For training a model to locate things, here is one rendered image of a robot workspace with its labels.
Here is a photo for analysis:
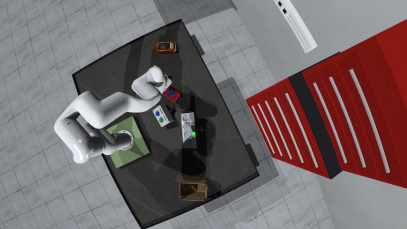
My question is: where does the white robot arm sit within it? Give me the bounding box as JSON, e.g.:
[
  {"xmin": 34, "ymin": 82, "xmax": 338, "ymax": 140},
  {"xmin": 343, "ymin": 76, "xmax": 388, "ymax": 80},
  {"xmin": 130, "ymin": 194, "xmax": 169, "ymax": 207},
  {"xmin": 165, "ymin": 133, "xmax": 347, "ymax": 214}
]
[{"xmin": 54, "ymin": 65, "xmax": 167, "ymax": 164}]

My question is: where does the orange digital multimeter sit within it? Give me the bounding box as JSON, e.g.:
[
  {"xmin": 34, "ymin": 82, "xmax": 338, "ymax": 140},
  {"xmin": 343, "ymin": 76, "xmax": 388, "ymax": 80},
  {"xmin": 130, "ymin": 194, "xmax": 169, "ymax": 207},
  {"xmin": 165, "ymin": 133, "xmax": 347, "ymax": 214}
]
[{"xmin": 156, "ymin": 41, "xmax": 177, "ymax": 53}]

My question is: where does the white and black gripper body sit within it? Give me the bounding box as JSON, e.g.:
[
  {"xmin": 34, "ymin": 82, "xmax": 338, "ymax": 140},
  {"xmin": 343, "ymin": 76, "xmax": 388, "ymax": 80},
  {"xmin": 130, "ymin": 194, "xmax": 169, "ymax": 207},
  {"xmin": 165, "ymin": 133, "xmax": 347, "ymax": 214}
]
[{"xmin": 157, "ymin": 74, "xmax": 172, "ymax": 94}]

